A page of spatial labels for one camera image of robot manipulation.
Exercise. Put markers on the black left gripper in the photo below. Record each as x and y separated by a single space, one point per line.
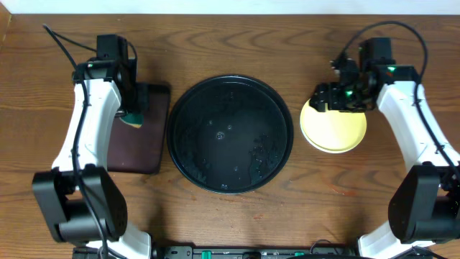
140 99

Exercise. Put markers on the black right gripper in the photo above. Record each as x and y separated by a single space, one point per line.
326 93

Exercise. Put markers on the yellow plate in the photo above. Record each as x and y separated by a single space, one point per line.
332 131

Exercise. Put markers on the green and yellow sponge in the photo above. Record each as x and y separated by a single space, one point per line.
133 119

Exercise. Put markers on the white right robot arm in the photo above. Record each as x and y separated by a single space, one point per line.
425 208

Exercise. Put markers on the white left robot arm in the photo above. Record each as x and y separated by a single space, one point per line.
77 197

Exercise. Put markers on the black rectangular tray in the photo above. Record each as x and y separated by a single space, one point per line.
139 150

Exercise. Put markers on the round black tray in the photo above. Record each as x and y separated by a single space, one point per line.
230 134

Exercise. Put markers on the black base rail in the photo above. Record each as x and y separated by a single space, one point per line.
185 252

